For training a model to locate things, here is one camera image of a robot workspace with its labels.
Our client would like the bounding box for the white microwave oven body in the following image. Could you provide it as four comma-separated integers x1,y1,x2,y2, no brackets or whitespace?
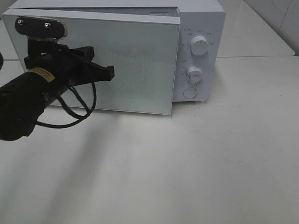
8,0,226,102

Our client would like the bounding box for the white microwave knob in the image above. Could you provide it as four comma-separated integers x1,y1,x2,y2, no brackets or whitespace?
189,35,209,56
186,66,203,84

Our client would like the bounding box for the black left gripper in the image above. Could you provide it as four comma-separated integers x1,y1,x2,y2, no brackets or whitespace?
23,39,114,93

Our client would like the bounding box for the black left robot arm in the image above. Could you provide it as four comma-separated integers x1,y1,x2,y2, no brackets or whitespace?
0,39,114,141

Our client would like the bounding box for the white lower microwave knob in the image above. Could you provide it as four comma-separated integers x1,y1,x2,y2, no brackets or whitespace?
186,66,203,84

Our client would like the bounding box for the white upper microwave knob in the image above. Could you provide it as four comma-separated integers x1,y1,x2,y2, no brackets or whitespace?
189,35,209,56

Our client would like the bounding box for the white microwave door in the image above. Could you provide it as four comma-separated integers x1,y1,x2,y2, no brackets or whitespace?
2,8,180,115

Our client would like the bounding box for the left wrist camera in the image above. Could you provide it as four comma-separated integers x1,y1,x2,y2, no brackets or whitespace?
14,16,68,41

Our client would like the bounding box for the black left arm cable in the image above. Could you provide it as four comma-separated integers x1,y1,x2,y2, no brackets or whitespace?
35,81,98,129

